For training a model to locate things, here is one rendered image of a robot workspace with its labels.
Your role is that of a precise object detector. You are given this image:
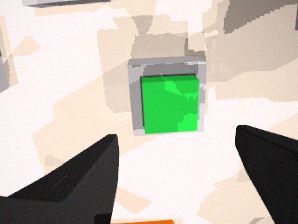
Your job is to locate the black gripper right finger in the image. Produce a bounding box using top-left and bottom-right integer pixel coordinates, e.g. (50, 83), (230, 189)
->
(235, 125), (298, 224)

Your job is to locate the yellow button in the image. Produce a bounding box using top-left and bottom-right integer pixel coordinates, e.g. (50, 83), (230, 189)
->
(21, 0), (112, 8)

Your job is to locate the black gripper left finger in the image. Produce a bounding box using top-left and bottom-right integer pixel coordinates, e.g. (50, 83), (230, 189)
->
(0, 133), (120, 224)

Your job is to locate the green button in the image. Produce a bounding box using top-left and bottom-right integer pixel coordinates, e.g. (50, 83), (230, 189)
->
(126, 56), (208, 137)

